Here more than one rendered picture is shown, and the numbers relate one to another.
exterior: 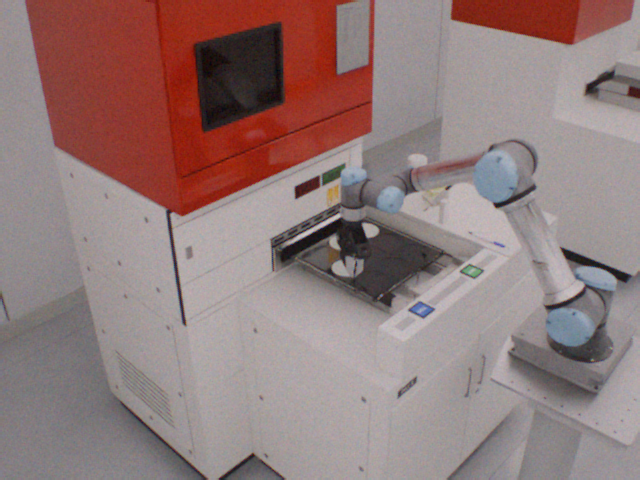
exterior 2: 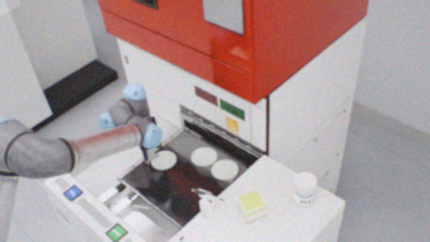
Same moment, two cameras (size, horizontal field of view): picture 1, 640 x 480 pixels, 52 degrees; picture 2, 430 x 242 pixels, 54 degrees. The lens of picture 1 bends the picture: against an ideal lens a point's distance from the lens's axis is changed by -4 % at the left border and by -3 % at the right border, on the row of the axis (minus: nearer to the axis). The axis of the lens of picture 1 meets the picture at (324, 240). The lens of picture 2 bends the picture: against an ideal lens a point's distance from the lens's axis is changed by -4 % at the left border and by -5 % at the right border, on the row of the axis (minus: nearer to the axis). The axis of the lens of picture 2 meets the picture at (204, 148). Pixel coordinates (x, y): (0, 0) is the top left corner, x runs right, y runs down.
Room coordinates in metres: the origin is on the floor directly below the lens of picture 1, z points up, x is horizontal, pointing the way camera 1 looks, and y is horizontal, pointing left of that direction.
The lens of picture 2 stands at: (2.10, -1.25, 2.13)
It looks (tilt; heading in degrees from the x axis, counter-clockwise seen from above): 45 degrees down; 95
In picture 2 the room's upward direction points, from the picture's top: 8 degrees counter-clockwise
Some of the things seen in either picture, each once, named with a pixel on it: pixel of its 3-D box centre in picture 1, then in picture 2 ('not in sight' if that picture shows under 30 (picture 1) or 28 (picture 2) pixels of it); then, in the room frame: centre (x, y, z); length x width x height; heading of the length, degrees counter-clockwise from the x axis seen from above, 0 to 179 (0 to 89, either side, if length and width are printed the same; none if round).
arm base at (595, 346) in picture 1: (583, 327); not in sight; (1.46, -0.73, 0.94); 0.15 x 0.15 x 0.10
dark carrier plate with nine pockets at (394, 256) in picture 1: (368, 254); (184, 173); (1.91, -0.15, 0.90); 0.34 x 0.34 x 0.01; 47
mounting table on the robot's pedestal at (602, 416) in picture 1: (577, 379); not in sight; (1.44, -0.74, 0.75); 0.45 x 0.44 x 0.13; 49
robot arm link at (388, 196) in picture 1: (385, 195); (119, 119); (1.74, -0.18, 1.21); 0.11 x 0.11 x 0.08; 53
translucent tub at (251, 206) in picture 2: (436, 193); (251, 206); (2.15, -0.40, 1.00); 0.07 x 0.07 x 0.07; 22
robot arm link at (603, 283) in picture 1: (590, 294); not in sight; (1.45, -0.72, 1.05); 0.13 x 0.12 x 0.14; 143
